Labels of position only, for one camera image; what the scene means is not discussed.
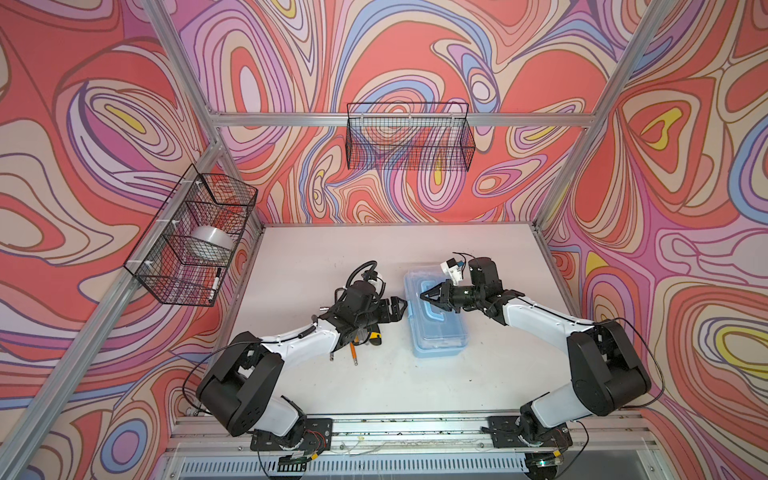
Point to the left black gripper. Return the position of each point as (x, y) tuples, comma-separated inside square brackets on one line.
[(395, 314)]

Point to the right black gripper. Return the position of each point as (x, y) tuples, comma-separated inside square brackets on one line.
[(444, 300)]

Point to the blue plastic tool box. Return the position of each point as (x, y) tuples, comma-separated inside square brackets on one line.
[(435, 324)]

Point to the orange handled hex key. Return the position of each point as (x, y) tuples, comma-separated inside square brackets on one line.
[(354, 352)]

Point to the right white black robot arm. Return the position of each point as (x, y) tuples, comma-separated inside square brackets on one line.
[(606, 372)]

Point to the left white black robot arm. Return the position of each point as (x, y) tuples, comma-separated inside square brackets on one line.
[(238, 389)]

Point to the marker pen in basket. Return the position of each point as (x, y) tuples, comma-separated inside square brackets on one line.
[(215, 285)]

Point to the grey tape roll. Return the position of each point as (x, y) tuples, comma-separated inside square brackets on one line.
[(210, 245)]

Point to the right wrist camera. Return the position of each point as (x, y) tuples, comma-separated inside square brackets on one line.
[(454, 270)]

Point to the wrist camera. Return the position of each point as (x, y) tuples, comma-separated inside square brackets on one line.
[(373, 277), (454, 270)]

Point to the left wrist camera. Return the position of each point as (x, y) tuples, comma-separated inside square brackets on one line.
[(373, 277)]

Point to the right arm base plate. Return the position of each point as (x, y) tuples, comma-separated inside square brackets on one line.
[(514, 431)]

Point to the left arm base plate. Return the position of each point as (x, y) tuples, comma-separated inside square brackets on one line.
[(308, 436)]

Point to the black wire basket at back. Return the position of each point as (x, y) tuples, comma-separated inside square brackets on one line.
[(409, 136)]

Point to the black wire basket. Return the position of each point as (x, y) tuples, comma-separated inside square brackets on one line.
[(185, 255), (409, 136)]

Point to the aluminium front rail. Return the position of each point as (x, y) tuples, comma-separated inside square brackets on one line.
[(432, 432)]

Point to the black wire basket on left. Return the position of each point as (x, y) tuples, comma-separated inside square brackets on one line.
[(185, 255)]

